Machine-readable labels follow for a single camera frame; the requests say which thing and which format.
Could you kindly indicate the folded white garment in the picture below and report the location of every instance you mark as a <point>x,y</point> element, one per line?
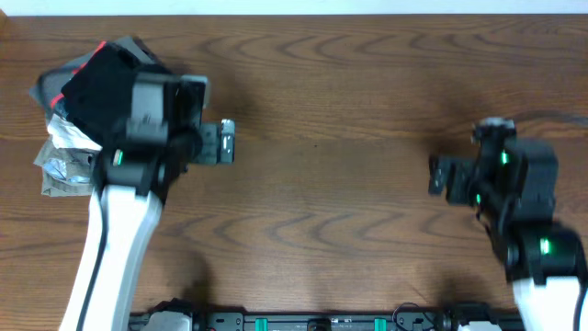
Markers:
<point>64,135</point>

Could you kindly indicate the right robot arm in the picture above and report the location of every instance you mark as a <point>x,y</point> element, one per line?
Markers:
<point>511,184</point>

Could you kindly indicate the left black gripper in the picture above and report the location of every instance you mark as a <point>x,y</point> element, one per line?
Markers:
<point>213,142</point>

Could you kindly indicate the folded khaki patterned garment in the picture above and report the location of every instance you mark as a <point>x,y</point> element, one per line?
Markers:
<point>66,172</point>

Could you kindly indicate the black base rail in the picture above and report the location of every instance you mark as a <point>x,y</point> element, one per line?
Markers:
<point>181,315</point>

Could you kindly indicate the folded grey garment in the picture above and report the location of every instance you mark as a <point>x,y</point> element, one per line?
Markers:
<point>49,84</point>

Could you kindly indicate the black shorts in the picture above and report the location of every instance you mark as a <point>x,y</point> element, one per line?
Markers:
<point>97,99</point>

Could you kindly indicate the folded black garment red trim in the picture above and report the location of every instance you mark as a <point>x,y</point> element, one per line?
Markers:
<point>75,70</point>

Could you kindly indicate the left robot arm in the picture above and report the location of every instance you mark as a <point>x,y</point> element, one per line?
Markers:
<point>150,129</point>

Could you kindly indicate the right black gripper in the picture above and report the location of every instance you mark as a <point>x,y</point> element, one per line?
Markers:
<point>463,175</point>

